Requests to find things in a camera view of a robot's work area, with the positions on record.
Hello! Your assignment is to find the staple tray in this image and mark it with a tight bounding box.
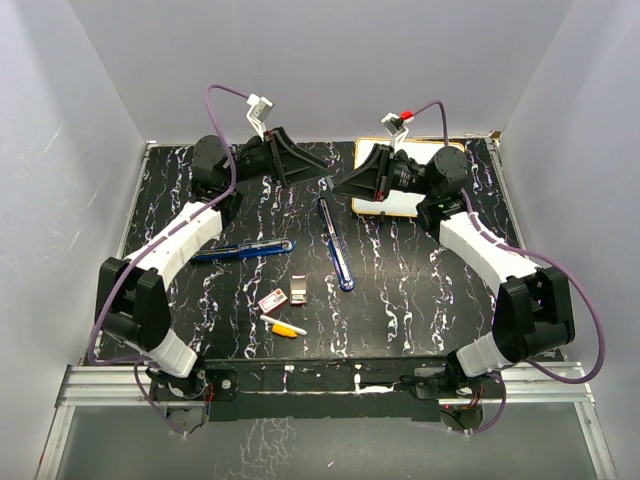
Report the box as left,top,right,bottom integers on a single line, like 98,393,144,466
289,275,307,306

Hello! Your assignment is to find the yellow marker cap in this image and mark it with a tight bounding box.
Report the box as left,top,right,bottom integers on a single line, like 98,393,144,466
272,324,298,339

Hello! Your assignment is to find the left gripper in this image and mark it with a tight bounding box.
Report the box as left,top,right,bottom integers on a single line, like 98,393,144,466
224,128,329,189

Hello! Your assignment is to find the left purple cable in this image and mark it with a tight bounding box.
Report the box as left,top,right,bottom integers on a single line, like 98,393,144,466
87,84,254,439

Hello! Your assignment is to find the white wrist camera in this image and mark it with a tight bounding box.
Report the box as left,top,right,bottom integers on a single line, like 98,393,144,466
246,94,274,139
381,111,414,150

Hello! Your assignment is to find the small whiteboard orange frame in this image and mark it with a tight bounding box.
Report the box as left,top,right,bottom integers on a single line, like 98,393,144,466
351,137,444,218

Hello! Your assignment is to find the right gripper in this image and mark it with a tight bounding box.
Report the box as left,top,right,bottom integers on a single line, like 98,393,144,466
332,144,436,203

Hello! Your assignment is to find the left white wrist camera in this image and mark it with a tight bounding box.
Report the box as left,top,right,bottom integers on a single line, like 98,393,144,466
246,94,274,139

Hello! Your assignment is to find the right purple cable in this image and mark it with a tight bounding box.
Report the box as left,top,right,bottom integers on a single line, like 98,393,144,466
409,100,609,436

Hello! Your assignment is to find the red white staple box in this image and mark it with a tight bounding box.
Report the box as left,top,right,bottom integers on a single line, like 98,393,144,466
258,289,288,314

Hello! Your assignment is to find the purple cable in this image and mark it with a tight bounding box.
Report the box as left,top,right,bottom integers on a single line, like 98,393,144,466
409,100,609,436
87,84,254,439

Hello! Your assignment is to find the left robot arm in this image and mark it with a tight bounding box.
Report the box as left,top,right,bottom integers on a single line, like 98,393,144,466
95,127,329,399

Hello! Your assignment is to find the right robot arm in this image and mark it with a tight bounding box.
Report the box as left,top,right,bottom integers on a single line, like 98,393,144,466
332,144,575,397

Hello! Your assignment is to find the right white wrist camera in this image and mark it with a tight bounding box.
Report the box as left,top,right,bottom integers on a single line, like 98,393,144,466
381,111,414,150

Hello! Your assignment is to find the white marker pen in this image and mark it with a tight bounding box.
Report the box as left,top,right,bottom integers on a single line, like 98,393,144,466
260,315,307,336

